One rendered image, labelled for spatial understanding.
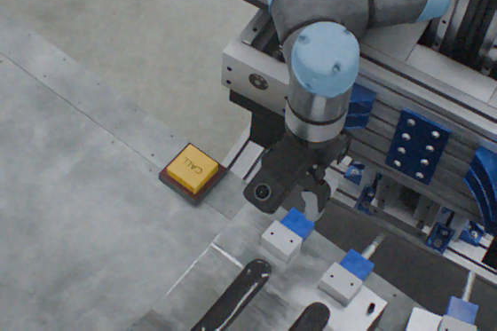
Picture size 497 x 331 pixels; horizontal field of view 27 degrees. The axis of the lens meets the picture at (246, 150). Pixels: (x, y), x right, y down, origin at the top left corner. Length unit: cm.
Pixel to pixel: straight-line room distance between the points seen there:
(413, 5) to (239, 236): 48
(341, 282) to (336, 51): 46
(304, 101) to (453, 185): 65
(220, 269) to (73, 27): 148
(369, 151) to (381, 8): 62
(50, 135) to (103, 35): 114
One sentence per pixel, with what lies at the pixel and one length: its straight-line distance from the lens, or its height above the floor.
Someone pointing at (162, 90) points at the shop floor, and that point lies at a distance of 280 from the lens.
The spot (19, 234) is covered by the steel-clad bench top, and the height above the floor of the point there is 80.
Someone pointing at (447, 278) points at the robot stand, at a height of 21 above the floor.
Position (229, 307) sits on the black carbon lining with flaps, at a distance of 155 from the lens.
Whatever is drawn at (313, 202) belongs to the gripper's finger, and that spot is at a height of 107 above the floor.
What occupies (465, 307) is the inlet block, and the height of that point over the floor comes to 87.
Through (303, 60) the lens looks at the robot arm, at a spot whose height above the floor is 136.
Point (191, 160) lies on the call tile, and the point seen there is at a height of 84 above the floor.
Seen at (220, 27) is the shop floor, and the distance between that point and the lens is 292.
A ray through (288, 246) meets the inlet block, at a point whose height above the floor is 92.
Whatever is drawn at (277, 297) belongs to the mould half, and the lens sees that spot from 155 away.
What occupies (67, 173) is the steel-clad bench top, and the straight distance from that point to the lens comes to 175.
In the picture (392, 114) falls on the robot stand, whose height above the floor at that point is 87.
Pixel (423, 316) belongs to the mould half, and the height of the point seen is 85.
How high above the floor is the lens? 231
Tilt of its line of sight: 59 degrees down
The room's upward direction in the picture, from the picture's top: 6 degrees clockwise
